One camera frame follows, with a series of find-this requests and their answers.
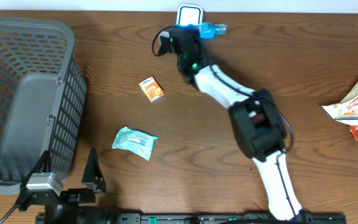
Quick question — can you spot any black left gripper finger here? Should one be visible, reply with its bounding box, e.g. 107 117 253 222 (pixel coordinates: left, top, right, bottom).
81 148 106 193
20 151 51 189

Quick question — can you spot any blue mouthwash bottle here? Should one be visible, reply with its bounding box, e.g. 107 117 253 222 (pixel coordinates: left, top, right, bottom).
196 22 227 39

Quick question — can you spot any light blue tissue pack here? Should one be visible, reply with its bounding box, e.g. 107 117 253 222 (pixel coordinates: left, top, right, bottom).
111 126 158 161

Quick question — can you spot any small orange snack pack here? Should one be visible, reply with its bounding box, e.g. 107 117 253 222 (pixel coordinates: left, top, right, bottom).
139 76 164 102

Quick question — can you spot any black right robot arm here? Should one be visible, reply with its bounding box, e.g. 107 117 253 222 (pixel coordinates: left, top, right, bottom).
158 26 302 221

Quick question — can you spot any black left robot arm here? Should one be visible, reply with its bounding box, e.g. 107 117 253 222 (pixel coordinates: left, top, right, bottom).
14 148 115 224

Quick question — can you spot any white barcode scanner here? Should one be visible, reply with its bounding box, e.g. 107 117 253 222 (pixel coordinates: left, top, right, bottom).
176 4 204 26

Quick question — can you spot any grey plastic shopping basket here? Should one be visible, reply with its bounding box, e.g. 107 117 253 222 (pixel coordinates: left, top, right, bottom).
0 17 87 195

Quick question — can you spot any black left camera cable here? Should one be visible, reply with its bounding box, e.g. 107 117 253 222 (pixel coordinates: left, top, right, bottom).
0 205 18 224

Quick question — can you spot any black camera cable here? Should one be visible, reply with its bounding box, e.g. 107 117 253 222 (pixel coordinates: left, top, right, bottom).
151 25 295 218
0 205 18 224

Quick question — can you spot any black mounting rail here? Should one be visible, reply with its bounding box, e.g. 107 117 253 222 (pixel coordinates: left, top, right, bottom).
35 212 347 224

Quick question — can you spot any black right camera cable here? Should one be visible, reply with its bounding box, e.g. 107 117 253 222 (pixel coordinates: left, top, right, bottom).
151 25 295 218

